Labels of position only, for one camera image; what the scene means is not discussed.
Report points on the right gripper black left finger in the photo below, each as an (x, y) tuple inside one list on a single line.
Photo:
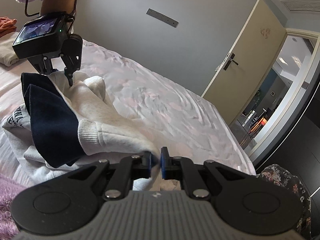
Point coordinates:
[(70, 201)]

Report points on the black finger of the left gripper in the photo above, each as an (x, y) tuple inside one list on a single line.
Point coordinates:
[(42, 64), (72, 64)]

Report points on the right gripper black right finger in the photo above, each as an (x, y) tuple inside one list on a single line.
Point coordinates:
[(243, 201)]

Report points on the white printed hoodie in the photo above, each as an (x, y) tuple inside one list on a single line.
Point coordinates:
[(61, 127)]

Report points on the person's left forearm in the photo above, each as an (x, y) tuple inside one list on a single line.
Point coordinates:
[(49, 6)]

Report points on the beige folded fleece garment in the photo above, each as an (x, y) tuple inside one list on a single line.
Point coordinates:
[(7, 55)]

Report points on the dark floral fabric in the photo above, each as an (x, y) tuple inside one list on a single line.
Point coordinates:
[(281, 177)]

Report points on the purple fuzzy garment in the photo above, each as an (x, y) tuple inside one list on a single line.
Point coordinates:
[(9, 189)]

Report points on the pink polka dot bed sheet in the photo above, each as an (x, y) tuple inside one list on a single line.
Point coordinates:
[(166, 113)]

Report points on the beige room door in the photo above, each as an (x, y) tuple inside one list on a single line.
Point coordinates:
[(255, 49)]

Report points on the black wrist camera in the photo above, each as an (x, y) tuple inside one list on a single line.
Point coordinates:
[(43, 35)]

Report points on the grey wall switch panel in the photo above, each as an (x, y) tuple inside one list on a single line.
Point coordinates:
[(162, 17)]

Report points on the black door handle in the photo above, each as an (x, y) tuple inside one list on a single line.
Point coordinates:
[(228, 60)]

